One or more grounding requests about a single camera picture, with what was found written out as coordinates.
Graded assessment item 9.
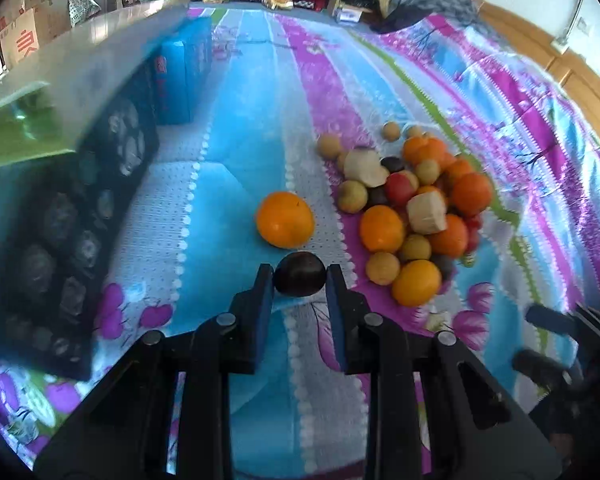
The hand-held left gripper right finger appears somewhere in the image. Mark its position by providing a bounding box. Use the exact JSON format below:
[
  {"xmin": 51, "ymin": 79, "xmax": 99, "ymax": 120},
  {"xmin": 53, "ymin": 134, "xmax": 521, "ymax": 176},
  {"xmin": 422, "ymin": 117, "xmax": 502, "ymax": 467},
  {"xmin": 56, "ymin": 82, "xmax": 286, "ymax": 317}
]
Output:
[{"xmin": 326, "ymin": 263, "xmax": 563, "ymax": 480}]

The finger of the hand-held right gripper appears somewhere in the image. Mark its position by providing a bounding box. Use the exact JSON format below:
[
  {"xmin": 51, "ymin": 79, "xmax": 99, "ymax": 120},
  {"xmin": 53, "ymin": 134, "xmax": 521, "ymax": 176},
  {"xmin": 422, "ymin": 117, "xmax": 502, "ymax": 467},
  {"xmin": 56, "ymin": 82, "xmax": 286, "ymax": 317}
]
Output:
[
  {"xmin": 524, "ymin": 304, "xmax": 581, "ymax": 336},
  {"xmin": 511, "ymin": 349, "xmax": 573, "ymax": 391}
]

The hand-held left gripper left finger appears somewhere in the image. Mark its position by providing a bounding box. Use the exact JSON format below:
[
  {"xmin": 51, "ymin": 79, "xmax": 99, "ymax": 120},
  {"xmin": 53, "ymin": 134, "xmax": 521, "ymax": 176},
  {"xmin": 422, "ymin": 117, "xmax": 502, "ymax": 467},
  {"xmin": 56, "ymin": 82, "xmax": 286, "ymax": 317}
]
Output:
[{"xmin": 32, "ymin": 262, "xmax": 276, "ymax": 480}]

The large single orange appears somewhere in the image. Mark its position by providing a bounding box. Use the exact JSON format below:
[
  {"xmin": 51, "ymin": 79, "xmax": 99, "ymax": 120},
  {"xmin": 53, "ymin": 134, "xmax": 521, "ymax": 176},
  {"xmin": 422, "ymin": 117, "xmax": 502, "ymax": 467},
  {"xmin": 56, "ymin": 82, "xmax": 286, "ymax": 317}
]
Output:
[{"xmin": 256, "ymin": 191, "xmax": 316, "ymax": 250}]

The pile of oranges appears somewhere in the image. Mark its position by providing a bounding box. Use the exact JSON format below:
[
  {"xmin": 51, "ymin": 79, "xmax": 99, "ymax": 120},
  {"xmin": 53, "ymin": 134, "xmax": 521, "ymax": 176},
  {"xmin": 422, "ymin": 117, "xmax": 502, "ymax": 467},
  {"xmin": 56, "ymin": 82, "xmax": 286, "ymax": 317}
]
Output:
[{"xmin": 359, "ymin": 136, "xmax": 495, "ymax": 308}]

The pale beige cut chunk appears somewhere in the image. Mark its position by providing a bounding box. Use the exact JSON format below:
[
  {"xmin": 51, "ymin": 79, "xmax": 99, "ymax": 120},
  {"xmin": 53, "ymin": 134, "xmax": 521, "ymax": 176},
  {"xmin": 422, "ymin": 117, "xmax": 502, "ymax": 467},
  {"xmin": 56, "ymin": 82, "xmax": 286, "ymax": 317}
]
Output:
[
  {"xmin": 343, "ymin": 147, "xmax": 391, "ymax": 188},
  {"xmin": 406, "ymin": 191, "xmax": 448, "ymax": 235}
]

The black compartment tray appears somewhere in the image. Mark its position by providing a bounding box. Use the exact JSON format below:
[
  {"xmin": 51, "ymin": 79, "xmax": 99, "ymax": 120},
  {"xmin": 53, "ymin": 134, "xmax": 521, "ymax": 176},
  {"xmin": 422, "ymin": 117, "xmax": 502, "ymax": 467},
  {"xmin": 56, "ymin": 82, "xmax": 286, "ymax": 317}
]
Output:
[{"xmin": 0, "ymin": 62, "xmax": 161, "ymax": 382}]

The wooden headboard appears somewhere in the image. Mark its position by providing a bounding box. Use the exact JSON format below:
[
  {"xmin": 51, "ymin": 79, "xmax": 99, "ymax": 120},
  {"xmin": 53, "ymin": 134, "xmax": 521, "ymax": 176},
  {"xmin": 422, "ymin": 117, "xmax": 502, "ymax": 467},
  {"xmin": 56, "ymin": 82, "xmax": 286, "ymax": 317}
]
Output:
[{"xmin": 480, "ymin": 0, "xmax": 600, "ymax": 161}]

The blue carton box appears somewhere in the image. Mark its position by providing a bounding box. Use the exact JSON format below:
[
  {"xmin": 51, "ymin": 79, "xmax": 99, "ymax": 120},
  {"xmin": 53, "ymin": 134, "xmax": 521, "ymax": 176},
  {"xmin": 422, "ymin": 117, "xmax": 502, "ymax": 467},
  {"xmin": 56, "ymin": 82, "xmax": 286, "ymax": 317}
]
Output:
[{"xmin": 152, "ymin": 16, "xmax": 213, "ymax": 126}]

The grey green flat board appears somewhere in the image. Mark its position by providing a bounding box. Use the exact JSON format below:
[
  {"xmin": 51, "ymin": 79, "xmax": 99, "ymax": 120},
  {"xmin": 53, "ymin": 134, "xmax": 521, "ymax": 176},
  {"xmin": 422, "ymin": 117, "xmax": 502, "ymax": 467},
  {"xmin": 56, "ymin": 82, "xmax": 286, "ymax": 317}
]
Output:
[{"xmin": 0, "ymin": 2, "xmax": 191, "ymax": 171}]

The small white box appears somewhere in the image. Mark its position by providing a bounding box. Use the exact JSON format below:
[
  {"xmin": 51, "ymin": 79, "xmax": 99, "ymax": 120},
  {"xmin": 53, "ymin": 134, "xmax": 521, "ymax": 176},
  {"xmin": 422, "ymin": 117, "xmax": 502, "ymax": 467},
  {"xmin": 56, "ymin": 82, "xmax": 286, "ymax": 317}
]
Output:
[{"xmin": 330, "ymin": 0, "xmax": 373, "ymax": 25}]

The white patterned bag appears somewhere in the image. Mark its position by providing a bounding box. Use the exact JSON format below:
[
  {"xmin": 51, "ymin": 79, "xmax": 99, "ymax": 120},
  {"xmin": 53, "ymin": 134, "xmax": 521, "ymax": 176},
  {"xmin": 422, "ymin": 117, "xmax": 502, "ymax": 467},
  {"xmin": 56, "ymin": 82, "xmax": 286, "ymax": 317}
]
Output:
[{"xmin": 67, "ymin": 0, "xmax": 101, "ymax": 26}]

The plain cardboard box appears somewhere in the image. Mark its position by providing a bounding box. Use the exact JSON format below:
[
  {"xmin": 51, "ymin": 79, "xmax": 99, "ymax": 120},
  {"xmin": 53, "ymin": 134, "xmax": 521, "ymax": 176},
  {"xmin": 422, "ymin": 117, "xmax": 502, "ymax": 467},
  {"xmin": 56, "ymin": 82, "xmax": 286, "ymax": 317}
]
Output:
[{"xmin": 32, "ymin": 0, "xmax": 73, "ymax": 36}]

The cardboard box with red print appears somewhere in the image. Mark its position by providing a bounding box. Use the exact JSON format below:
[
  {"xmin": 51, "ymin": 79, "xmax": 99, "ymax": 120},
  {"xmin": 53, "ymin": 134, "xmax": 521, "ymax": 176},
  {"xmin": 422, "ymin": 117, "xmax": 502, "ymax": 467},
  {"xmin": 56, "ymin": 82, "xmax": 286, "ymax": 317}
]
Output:
[{"xmin": 0, "ymin": 7, "xmax": 41, "ymax": 68}]

